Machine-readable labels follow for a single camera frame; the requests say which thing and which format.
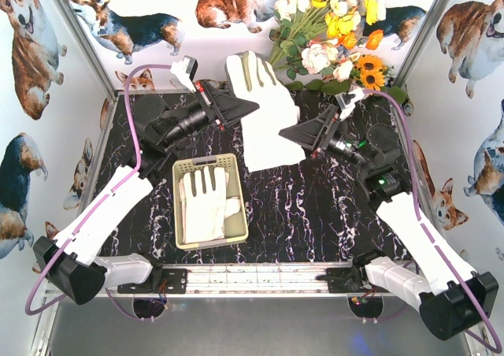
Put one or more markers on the white grey glove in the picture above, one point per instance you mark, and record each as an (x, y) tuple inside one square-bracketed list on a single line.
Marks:
[(254, 80), (232, 206)]

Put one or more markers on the aluminium front frame rail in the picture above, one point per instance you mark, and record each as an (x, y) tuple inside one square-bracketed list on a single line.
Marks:
[(244, 279)]

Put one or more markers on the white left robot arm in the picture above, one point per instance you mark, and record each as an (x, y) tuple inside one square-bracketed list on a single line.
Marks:
[(70, 259)]

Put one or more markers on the pale green storage basket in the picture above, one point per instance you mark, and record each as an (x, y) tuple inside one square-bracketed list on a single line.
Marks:
[(235, 227)]

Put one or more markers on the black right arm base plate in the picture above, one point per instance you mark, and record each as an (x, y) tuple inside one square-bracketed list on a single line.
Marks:
[(344, 280)]

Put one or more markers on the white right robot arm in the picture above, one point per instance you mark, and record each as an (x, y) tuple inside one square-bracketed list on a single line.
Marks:
[(448, 293)]

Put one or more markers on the artificial flower bouquet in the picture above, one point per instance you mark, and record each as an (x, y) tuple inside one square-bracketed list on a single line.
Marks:
[(328, 45)]

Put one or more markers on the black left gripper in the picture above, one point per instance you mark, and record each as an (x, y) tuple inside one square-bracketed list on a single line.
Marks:
[(212, 106)]

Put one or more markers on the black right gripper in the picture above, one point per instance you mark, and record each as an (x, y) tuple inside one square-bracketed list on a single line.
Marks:
[(325, 131)]

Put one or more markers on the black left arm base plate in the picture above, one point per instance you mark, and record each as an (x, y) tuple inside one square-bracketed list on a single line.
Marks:
[(169, 281)]

